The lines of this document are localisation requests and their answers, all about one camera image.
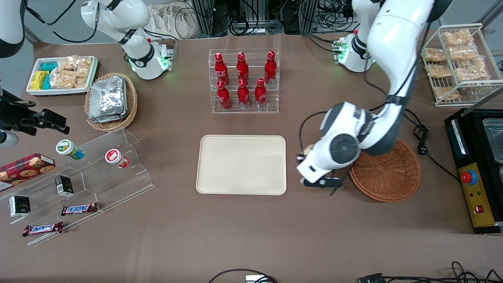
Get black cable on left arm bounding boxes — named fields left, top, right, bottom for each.
left=299, top=24, right=433, bottom=158

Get white rectangular snack tray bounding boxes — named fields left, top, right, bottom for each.
left=26, top=56, right=99, bottom=97

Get clear rice cracker bag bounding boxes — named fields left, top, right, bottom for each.
left=50, top=70, right=77, bottom=89
left=58, top=55, right=79, bottom=72
left=76, top=57, right=93, bottom=78

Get red tartan cookie box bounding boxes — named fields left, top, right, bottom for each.
left=0, top=153, right=56, bottom=192

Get white wire rack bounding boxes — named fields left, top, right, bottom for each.
left=421, top=23, right=503, bottom=107

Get black looped cable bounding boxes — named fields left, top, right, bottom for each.
left=208, top=268, right=278, bottom=283

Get green lid yoghurt cup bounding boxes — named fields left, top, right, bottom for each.
left=55, top=139, right=85, bottom=160

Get black machine with yellow panel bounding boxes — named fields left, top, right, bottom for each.
left=444, top=108, right=503, bottom=235

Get red lid yoghurt cup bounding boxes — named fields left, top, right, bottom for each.
left=105, top=149, right=130, bottom=169

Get aluminium frame post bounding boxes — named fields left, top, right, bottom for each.
left=299, top=0, right=319, bottom=34
left=191, top=0, right=221, bottom=38

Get clear acrylic stepped display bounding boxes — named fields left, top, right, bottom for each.
left=0, top=128, right=155, bottom=247

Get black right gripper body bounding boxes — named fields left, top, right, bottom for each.
left=0, top=90, right=40, bottom=136

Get silver foil pack stack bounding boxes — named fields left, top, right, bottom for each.
left=89, top=76, right=129, bottom=123

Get clear acrylic bottle rack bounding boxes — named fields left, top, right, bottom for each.
left=209, top=48, right=280, bottom=114

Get beige plastic tray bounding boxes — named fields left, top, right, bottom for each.
left=196, top=135, right=287, bottom=196

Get red cola bottle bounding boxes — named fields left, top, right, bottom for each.
left=236, top=51, right=250, bottom=84
left=217, top=81, right=232, bottom=110
left=237, top=79, right=251, bottom=109
left=264, top=51, right=277, bottom=85
left=255, top=78, right=268, bottom=108
left=214, top=52, right=230, bottom=86

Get snickers bar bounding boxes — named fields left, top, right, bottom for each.
left=22, top=221, right=64, bottom=237
left=61, top=202, right=100, bottom=216

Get beige cloth bag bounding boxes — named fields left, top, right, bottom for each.
left=149, top=3, right=197, bottom=40

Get clear bag of fried snacks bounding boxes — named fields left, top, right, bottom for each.
left=449, top=45, right=479, bottom=62
left=455, top=57, right=490, bottom=83
left=442, top=29, right=474, bottom=48
left=426, top=64, right=452, bottom=79
left=424, top=48, right=447, bottom=63
left=433, top=86, right=461, bottom=101

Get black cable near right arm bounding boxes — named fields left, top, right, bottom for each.
left=24, top=0, right=99, bottom=44

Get black power cable with plug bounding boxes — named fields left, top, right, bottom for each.
left=405, top=109, right=461, bottom=183

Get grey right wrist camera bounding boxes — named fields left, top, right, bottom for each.
left=0, top=132, right=19, bottom=148

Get round brown wicker basket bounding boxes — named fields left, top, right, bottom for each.
left=349, top=138, right=422, bottom=203

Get small black box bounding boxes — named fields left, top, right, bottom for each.
left=9, top=195, right=31, bottom=218
left=55, top=175, right=74, bottom=197

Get yellow snack pack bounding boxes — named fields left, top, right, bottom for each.
left=30, top=71, right=50, bottom=90

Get oval wicker basket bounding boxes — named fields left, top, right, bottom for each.
left=84, top=72, right=138, bottom=132

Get black tangled cables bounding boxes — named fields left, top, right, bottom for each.
left=383, top=261, right=503, bottom=283

